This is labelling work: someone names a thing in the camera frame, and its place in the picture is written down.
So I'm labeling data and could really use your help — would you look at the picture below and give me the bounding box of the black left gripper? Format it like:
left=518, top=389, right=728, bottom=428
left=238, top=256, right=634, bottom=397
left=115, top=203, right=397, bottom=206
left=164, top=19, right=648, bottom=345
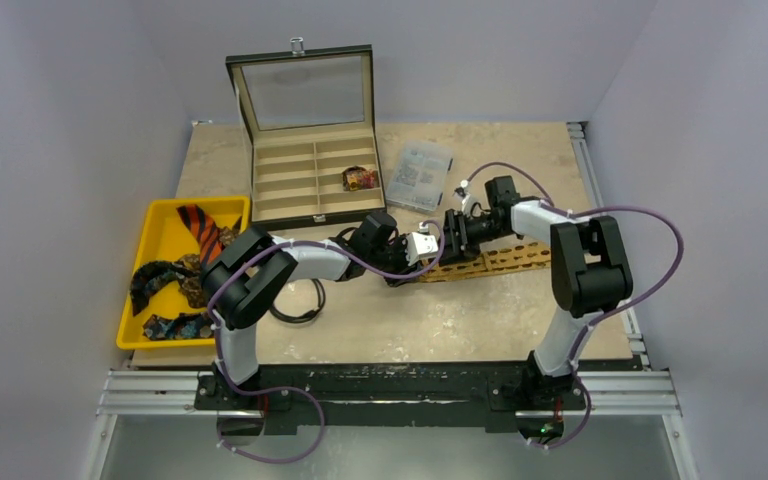
left=367, top=234, right=421, bottom=286

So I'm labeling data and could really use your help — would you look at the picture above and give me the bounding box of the cream insect print tie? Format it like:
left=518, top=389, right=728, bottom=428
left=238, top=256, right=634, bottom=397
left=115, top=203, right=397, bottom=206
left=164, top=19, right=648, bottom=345
left=418, top=242, right=551, bottom=283

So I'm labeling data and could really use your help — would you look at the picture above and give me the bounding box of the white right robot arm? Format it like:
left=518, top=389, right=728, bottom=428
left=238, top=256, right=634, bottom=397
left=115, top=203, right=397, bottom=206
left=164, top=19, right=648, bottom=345
left=440, top=176, right=633, bottom=407

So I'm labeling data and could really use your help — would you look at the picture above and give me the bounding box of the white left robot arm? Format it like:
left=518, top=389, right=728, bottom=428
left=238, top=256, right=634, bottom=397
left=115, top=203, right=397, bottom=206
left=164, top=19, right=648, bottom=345
left=200, top=212, right=443, bottom=409

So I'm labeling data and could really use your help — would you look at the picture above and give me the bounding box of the rolled colourful tie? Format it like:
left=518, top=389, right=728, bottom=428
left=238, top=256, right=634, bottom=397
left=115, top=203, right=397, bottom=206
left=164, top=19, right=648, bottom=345
left=341, top=165, right=380, bottom=192

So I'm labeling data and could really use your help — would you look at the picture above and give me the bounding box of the clear plastic organiser box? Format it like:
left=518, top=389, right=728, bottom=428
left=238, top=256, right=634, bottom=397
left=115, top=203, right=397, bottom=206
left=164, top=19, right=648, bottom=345
left=385, top=140, right=454, bottom=213

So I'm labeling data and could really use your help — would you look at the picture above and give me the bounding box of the black compartment tie box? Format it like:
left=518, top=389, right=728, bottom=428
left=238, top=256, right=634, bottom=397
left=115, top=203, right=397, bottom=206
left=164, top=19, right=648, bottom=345
left=225, top=37, right=387, bottom=230

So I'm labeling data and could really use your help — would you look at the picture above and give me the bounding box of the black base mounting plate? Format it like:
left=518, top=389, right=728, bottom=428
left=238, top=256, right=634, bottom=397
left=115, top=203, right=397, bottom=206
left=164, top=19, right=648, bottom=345
left=194, top=360, right=587, bottom=439

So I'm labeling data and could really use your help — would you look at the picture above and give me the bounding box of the orange navy striped tie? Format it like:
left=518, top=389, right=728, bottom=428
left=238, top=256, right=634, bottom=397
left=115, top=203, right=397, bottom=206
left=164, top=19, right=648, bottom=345
left=176, top=204, right=225, bottom=267

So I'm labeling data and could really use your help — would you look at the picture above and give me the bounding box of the grey floral tie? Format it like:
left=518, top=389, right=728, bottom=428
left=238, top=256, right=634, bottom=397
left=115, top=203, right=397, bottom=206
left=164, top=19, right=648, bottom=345
left=177, top=217, right=242, bottom=309

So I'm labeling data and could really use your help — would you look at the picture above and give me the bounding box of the dark patterned tie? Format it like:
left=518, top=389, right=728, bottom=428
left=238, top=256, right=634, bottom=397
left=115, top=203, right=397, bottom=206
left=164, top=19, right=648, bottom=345
left=128, top=254, right=214, bottom=341

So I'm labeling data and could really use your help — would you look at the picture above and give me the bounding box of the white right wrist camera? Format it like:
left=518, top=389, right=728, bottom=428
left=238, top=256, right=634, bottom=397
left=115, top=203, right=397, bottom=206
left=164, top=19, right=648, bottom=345
left=454, top=179, right=479, bottom=218

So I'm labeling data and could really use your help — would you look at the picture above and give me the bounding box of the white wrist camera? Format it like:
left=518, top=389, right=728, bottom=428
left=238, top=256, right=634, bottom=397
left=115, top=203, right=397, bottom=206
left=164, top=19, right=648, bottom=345
left=454, top=179, right=479, bottom=218
left=405, top=224, right=439, bottom=266

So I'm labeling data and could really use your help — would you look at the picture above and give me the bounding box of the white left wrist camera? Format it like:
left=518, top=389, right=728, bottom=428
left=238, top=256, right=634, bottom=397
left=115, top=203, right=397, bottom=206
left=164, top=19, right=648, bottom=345
left=405, top=224, right=439, bottom=266

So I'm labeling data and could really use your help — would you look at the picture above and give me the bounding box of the black coiled cable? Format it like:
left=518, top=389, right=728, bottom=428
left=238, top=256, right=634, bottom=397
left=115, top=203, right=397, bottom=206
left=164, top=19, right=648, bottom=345
left=269, top=228, right=359, bottom=325

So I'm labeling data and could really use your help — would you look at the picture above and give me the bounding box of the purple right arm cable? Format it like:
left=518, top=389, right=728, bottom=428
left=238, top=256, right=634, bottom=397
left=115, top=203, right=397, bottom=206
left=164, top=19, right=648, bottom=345
left=456, top=162, right=685, bottom=452

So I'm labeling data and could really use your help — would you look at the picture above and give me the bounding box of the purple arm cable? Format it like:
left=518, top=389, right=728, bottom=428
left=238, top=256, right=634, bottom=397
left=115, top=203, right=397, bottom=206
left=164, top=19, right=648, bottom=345
left=205, top=219, right=447, bottom=466
left=456, top=162, right=685, bottom=452

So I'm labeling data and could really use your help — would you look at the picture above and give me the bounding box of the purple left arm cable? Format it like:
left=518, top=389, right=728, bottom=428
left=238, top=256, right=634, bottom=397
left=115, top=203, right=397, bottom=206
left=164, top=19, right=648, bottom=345
left=205, top=219, right=447, bottom=466

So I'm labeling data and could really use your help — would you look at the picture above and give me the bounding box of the aluminium frame rail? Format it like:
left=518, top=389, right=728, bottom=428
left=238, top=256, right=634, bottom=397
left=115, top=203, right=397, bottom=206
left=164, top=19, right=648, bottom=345
left=81, top=121, right=700, bottom=480

